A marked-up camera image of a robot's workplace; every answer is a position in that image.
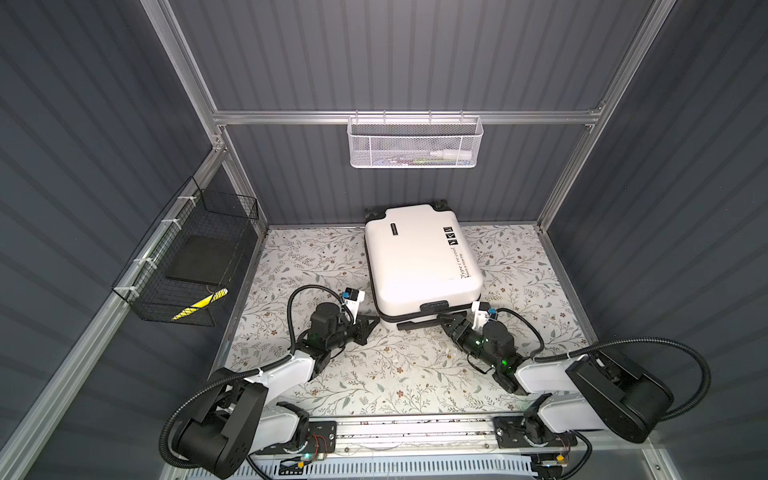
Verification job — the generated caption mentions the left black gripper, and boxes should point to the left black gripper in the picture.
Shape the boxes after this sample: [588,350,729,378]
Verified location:
[325,313,378,354]

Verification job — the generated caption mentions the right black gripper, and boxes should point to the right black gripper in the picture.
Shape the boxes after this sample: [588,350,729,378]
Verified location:
[438,313,499,373]

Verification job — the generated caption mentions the white hard-shell suitcase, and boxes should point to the white hard-shell suitcase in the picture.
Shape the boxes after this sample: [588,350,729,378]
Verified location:
[364,200,484,331]

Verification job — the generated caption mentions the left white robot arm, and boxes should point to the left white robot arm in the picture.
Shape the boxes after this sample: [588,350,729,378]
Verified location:
[158,298,380,479]

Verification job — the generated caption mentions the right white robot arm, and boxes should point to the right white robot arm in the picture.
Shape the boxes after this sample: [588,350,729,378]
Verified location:
[437,312,674,446]

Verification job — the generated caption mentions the floral table mat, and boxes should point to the floral table mat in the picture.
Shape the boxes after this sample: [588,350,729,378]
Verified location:
[224,224,595,416]

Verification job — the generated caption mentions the white vented panel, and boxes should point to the white vented panel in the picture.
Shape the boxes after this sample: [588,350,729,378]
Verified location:
[179,454,539,480]

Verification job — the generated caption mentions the white tube in basket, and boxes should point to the white tube in basket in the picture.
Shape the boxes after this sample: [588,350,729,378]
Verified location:
[430,149,474,162]

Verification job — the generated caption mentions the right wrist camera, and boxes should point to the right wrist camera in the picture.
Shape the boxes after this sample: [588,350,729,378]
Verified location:
[471,301,497,333]

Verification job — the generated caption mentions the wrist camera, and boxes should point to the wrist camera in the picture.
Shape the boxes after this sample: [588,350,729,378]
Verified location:
[342,287,365,323]
[471,301,497,333]

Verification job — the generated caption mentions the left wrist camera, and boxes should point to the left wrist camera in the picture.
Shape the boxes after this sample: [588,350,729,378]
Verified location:
[342,287,365,323]

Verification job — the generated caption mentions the left black corrugated cable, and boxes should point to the left black corrugated cable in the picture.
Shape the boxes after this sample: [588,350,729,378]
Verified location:
[158,284,361,480]

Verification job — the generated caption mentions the black corrugated cable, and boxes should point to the black corrugated cable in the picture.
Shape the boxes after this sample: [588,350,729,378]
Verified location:
[158,284,361,480]
[495,307,713,421]

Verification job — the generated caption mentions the right black corrugated cable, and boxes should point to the right black corrugated cable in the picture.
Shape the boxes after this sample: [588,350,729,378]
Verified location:
[495,307,713,421]

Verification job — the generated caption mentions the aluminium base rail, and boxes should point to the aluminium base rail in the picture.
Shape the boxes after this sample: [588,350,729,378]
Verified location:
[173,410,655,457]

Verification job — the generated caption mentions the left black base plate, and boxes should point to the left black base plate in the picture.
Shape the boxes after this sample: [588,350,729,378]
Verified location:
[259,420,338,456]

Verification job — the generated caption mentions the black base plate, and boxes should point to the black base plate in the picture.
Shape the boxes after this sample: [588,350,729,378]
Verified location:
[491,415,579,450]
[259,420,338,456]

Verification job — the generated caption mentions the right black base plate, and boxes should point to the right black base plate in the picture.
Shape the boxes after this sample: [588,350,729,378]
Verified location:
[491,415,579,450]

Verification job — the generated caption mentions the white wire mesh basket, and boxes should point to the white wire mesh basket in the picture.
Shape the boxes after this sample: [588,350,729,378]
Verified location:
[346,114,484,169]

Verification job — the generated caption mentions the black wire mesh basket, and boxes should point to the black wire mesh basket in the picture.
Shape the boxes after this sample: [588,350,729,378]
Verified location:
[112,179,260,327]

